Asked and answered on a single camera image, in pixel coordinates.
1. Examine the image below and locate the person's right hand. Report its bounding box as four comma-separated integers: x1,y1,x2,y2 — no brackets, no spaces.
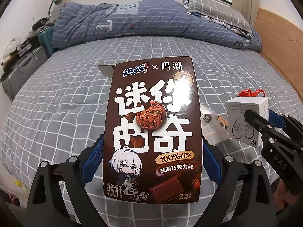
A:
273,178,296,210

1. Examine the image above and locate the mattress with grey checked sheet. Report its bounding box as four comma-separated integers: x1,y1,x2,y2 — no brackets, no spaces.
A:
0,34,303,218

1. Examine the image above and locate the patterned pillow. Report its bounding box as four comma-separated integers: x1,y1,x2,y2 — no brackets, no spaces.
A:
189,12,251,37

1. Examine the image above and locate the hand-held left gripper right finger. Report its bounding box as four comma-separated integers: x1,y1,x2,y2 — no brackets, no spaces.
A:
199,138,277,227

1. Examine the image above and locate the clear packet with printed code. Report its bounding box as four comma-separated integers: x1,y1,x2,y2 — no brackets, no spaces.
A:
201,104,229,147

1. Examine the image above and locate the white gadget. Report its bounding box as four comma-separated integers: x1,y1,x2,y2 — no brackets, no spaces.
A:
2,38,20,59

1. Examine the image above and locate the teal suitcase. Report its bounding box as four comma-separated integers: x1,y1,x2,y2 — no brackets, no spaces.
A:
38,27,55,57

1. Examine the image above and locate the grey suitcase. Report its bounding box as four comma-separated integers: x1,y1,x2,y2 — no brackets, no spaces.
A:
0,46,49,102

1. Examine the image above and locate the red plastic bag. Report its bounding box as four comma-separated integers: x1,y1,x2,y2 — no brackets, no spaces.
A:
238,89,265,98

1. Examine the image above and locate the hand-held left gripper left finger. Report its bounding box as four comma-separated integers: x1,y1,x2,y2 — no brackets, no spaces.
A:
27,134,106,227

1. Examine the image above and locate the brown cookie box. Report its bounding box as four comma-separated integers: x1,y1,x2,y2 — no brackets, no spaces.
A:
98,57,203,205

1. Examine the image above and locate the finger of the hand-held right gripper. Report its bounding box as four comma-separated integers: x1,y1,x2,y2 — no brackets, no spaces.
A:
267,107,303,147
244,109,284,145

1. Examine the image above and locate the grey checked pillow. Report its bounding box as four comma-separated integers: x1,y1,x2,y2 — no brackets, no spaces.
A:
183,0,252,35

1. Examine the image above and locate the blue striped quilt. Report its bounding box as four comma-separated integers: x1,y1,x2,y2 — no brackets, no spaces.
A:
52,0,263,51

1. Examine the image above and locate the black gadget pile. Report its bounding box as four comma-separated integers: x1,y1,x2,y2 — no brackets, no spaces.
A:
32,16,54,31

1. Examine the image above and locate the small white box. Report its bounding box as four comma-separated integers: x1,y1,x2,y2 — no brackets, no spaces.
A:
226,96,269,148

